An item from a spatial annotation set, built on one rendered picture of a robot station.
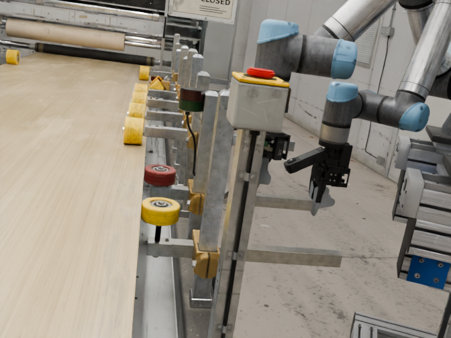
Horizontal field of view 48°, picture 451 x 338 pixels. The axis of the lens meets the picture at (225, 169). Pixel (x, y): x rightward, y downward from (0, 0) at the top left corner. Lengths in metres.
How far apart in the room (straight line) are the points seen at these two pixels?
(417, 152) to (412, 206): 0.50
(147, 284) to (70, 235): 0.47
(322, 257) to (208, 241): 0.27
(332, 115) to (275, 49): 0.38
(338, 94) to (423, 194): 0.32
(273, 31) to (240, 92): 0.33
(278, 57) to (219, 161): 0.23
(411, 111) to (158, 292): 0.77
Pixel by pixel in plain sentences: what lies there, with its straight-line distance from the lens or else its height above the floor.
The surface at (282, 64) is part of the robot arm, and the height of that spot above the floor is 1.23.
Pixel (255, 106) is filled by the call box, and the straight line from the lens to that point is 0.69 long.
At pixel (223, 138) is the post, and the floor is 1.07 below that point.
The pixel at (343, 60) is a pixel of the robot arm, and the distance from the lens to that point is 1.01.
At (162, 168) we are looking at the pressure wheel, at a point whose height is 0.91.
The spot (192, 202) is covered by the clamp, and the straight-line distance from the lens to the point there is 1.25.
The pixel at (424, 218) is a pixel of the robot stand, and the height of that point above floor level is 0.91.
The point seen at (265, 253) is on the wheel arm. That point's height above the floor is 0.82.
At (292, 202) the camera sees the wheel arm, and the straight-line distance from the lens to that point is 1.38.
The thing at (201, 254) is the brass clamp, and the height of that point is 0.83.
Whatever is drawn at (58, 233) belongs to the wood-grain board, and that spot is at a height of 0.90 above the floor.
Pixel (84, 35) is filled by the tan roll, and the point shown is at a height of 1.06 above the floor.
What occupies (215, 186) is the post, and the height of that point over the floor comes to 0.98.
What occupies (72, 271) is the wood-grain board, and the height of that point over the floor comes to 0.90.
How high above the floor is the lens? 1.29
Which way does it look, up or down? 16 degrees down
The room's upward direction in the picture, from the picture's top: 8 degrees clockwise
